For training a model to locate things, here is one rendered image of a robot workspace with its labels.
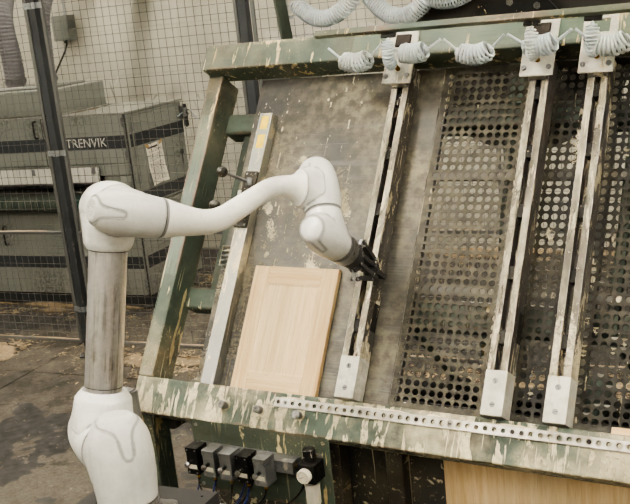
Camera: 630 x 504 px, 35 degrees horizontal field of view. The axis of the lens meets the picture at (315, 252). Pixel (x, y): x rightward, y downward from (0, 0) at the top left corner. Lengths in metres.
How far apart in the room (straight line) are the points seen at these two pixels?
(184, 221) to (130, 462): 0.60
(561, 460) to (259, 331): 1.06
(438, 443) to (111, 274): 1.00
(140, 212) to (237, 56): 1.25
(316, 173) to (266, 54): 0.88
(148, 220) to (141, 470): 0.61
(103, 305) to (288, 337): 0.73
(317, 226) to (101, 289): 0.58
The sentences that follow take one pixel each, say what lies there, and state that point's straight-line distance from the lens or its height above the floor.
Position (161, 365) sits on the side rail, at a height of 0.93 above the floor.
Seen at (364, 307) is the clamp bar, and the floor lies 1.15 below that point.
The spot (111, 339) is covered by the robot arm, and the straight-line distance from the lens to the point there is 2.66.
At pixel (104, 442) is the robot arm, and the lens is 2.52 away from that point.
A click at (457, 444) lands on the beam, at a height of 0.84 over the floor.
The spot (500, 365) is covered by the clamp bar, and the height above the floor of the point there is 1.02.
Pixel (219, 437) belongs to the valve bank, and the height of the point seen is 0.76.
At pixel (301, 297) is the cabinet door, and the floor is 1.15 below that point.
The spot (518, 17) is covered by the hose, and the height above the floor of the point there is 1.94.
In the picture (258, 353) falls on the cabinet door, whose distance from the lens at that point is 3.19.
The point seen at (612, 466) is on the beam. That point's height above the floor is 0.84.
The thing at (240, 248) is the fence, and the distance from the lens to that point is 3.31.
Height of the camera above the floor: 2.04
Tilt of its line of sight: 14 degrees down
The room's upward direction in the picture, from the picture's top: 6 degrees counter-clockwise
